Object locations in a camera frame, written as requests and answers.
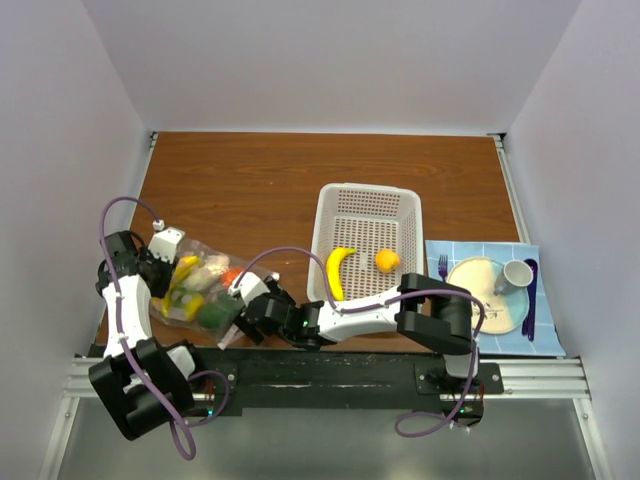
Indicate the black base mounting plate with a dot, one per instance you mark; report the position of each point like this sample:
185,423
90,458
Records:
294,379

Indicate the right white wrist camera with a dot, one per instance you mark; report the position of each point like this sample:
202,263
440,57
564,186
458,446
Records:
247,287

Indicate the red fake tomato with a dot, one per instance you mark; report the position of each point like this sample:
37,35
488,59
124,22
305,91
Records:
229,276

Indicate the white perforated plastic basket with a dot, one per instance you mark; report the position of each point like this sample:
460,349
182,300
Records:
369,218

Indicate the green fake vegetable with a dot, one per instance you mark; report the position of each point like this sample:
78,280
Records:
216,316

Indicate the cream and teal plate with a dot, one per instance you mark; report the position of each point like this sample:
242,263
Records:
503,313

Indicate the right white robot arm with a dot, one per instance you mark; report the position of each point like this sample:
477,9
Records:
429,312

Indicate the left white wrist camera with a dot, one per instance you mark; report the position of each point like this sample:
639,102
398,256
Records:
164,244

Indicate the clear zip top bag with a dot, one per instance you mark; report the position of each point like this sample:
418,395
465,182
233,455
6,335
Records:
186,303

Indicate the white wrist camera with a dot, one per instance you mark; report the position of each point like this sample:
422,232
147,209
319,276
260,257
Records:
247,287
164,244

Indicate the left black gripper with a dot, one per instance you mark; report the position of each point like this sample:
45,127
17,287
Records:
167,268

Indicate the yellow fake banana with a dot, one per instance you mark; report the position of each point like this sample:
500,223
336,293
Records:
333,265

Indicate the white fake vegetable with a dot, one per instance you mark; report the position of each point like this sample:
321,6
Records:
206,275

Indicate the blue checked cloth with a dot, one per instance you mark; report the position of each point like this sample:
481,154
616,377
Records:
546,342

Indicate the purple plastic fork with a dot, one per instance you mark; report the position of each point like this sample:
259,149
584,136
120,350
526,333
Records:
443,267

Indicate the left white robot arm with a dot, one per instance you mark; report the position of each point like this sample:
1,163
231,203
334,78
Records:
133,274

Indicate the fake orange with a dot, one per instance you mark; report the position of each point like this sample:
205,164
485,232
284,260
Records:
387,260

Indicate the grey cup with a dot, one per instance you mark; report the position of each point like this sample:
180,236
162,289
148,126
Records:
514,275

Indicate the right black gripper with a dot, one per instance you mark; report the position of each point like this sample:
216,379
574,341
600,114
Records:
250,328

